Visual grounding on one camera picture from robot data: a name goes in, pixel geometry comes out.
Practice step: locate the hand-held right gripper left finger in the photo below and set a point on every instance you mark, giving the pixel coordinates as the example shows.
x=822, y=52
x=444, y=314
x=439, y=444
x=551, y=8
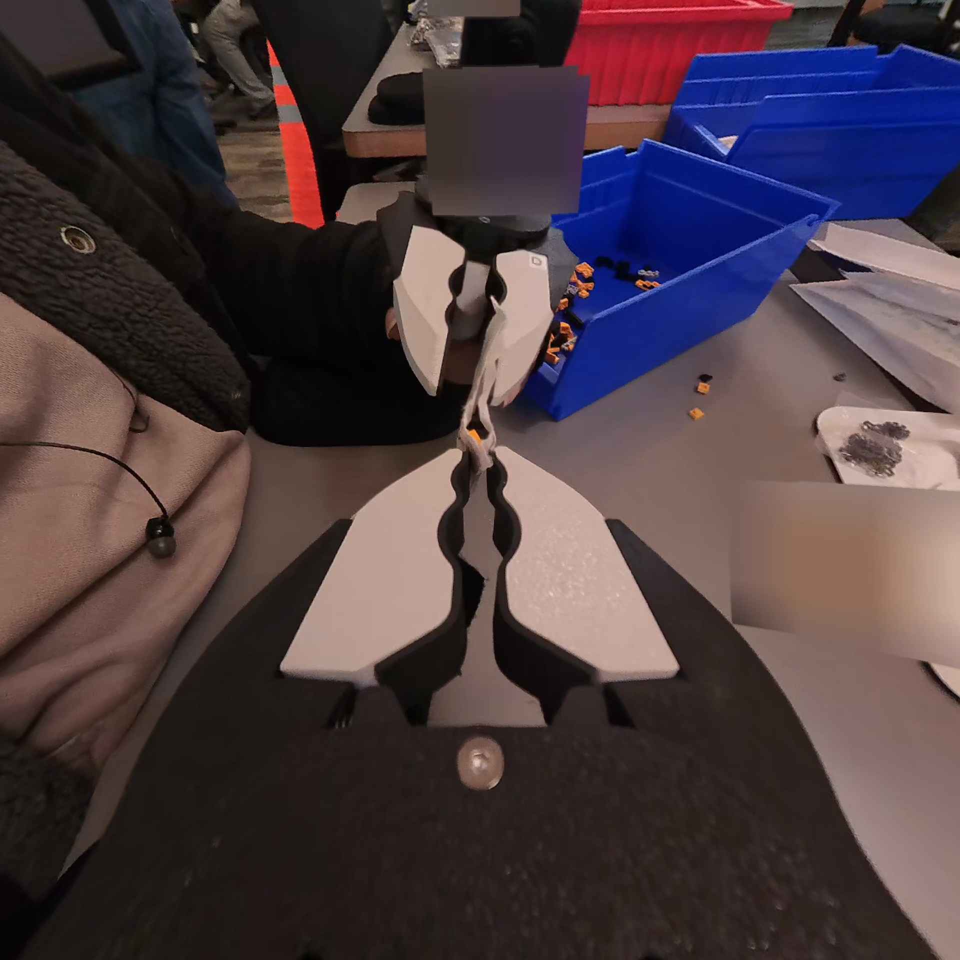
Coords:
x=375, y=592

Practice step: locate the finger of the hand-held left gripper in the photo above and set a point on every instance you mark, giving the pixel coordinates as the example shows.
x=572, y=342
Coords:
x=529, y=315
x=424, y=307

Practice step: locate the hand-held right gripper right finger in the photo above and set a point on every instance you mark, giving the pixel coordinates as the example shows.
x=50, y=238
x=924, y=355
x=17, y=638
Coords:
x=585, y=592

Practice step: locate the clear plastic lego bag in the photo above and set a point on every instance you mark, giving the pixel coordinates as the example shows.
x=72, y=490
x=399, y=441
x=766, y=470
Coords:
x=484, y=390

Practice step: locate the person's left forearm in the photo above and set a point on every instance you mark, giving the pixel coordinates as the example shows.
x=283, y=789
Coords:
x=315, y=315

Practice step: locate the person's left hand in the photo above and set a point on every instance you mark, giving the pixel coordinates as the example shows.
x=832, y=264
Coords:
x=391, y=322

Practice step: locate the pile of orange black legos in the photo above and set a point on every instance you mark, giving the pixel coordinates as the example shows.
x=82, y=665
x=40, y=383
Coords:
x=574, y=300

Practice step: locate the black padded wrist rest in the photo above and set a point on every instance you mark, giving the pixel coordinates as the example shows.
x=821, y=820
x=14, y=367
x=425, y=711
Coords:
x=397, y=97

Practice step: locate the grey wood-edged table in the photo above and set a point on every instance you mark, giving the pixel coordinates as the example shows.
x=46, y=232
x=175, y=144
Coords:
x=622, y=124

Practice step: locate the blue plastic bin with legos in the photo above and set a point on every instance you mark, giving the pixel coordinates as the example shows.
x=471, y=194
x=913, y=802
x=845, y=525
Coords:
x=697, y=262

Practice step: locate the clear bags of small parts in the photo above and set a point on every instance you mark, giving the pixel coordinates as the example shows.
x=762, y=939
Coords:
x=439, y=45

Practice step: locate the orange traffic cone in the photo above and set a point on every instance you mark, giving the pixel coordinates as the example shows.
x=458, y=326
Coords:
x=300, y=150

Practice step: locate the red plastic bin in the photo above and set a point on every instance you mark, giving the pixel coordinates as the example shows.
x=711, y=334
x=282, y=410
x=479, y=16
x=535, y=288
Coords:
x=660, y=52

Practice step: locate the beige hoodie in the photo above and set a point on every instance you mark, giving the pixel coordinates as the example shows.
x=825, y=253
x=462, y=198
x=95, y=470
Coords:
x=112, y=562

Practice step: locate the dark fleece jacket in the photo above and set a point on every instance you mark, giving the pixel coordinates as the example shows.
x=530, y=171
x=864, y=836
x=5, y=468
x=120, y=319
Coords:
x=112, y=300

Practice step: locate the plastic bag of black parts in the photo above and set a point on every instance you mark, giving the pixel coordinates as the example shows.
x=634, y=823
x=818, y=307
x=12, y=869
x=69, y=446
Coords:
x=877, y=446

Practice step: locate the white paper bag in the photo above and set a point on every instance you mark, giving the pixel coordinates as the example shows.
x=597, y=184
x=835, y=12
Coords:
x=900, y=330
x=892, y=251

